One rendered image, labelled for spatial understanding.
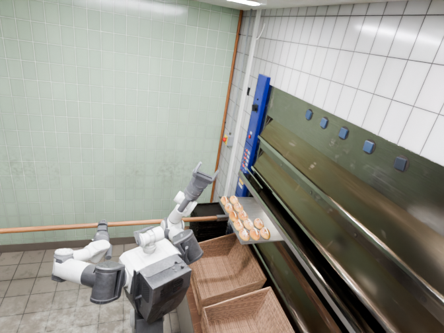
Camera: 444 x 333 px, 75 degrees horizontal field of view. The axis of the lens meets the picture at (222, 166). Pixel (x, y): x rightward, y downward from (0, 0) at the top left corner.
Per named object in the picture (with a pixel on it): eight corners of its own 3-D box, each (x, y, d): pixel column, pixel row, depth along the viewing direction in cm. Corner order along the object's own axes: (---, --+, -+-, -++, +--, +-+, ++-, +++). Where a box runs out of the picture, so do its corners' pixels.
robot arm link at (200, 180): (215, 184, 151) (203, 200, 156) (213, 174, 159) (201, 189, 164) (194, 176, 146) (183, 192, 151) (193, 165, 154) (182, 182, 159)
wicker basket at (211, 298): (236, 254, 265) (241, 229, 253) (260, 306, 217) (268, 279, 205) (184, 259, 249) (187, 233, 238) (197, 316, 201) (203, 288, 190)
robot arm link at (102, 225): (93, 220, 173) (91, 232, 163) (110, 219, 176) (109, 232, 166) (94, 237, 178) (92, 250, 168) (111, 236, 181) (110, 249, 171)
